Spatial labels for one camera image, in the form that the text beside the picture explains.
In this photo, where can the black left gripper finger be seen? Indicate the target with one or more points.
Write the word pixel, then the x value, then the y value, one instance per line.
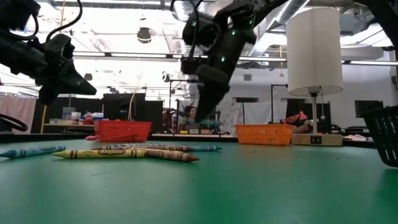
pixel 70 84
pixel 49 98

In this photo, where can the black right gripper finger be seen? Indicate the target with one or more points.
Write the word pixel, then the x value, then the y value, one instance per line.
pixel 198 90
pixel 213 90

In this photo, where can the blue Crayola crayon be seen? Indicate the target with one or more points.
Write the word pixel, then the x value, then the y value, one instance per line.
pixel 205 148
pixel 31 152
pixel 140 144

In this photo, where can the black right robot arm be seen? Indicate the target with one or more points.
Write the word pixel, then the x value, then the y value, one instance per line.
pixel 236 15

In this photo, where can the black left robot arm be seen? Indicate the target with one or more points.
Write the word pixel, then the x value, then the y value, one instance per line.
pixel 15 12

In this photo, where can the black ceiling lamp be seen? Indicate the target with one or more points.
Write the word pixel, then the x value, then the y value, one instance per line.
pixel 88 76
pixel 165 77
pixel 144 35

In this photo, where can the black curtain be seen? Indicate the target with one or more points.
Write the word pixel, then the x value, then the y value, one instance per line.
pixel 71 104

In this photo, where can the person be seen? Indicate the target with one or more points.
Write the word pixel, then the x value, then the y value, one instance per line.
pixel 306 126
pixel 191 113

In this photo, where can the clear plastic bin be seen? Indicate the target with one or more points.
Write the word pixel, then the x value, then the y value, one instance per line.
pixel 69 113

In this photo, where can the floral cloth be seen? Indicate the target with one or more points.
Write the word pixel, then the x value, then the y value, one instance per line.
pixel 231 112

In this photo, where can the pink cloth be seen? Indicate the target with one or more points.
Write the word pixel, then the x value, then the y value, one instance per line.
pixel 18 107

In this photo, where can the black partition panel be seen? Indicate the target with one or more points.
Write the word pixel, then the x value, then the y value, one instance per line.
pixel 115 105

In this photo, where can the white cloth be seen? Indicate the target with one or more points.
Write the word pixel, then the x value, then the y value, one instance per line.
pixel 258 112

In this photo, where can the pink rubber piece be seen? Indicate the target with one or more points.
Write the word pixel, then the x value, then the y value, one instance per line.
pixel 90 137

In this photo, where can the orange plastic basket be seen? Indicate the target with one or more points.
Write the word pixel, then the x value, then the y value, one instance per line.
pixel 264 134

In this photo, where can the red plastic basket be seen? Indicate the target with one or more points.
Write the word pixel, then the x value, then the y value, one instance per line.
pixel 121 130

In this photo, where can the yellow-green Crayola crayon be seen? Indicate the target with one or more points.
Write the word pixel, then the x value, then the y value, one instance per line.
pixel 102 153

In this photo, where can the white lamp shade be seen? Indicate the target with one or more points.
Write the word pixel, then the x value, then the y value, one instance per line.
pixel 314 49

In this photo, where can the red desk lamp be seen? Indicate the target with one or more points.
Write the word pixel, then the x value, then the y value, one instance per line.
pixel 300 116

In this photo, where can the wooden lamp base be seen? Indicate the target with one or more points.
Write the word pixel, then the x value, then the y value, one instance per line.
pixel 298 140

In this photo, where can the metal lamp stem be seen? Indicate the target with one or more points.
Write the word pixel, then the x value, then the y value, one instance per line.
pixel 314 112

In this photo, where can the pink paper sheet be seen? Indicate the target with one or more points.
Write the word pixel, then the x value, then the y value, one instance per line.
pixel 356 137

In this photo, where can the black monitor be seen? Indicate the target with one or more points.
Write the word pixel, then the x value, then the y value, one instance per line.
pixel 368 107

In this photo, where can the black plastic basket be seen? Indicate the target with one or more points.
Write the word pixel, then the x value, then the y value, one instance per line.
pixel 382 133

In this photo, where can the black metal frame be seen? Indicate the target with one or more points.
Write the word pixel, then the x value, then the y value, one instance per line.
pixel 183 81
pixel 272 102

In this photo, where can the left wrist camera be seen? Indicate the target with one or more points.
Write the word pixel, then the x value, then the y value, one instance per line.
pixel 57 46

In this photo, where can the silver air duct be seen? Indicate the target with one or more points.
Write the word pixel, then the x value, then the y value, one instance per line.
pixel 289 15

